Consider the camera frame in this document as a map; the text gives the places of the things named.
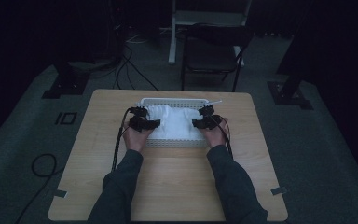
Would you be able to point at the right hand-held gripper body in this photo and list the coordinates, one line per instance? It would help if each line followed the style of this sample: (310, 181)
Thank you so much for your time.
(210, 120)

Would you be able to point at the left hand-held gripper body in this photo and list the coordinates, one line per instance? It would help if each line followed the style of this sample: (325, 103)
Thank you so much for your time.
(138, 122)

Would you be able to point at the white towel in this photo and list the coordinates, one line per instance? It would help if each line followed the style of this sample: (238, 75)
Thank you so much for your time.
(175, 124)

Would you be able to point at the white perforated plastic basket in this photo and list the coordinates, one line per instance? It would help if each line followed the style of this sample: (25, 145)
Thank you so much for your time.
(174, 143)

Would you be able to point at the person's left hand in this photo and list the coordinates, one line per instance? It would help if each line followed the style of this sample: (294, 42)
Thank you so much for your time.
(136, 140)

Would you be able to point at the person's right hand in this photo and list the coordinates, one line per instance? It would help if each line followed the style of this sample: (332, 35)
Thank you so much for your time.
(216, 138)

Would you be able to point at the black folding chair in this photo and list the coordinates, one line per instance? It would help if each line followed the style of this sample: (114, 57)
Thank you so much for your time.
(209, 57)

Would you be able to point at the black stand base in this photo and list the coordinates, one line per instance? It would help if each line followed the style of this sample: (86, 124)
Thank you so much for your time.
(66, 85)
(289, 95)

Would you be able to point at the grey tape strip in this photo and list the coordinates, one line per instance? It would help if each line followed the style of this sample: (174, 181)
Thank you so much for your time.
(60, 193)
(279, 190)

